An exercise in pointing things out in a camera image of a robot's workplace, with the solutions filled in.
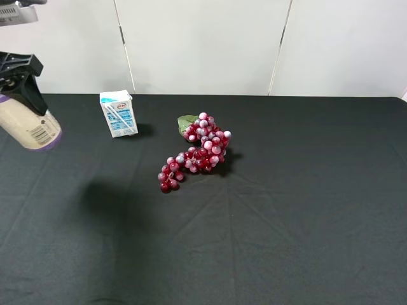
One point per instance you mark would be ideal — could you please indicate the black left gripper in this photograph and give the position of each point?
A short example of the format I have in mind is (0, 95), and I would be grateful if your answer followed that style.
(18, 82)

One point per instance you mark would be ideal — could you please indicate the beige can with purple ends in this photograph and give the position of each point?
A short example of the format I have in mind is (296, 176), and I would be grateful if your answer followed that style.
(35, 132)

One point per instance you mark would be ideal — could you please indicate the white label tag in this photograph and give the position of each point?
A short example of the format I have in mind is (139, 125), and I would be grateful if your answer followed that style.
(17, 12)

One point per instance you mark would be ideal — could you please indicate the white blue milk carton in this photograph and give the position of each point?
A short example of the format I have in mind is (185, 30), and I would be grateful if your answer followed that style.
(118, 112)

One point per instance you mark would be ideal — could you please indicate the red plastic grape bunch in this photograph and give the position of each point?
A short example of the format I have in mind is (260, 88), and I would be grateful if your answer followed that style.
(208, 149)

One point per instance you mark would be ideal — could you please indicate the black tablecloth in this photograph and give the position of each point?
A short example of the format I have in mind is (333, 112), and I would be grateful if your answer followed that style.
(309, 206)

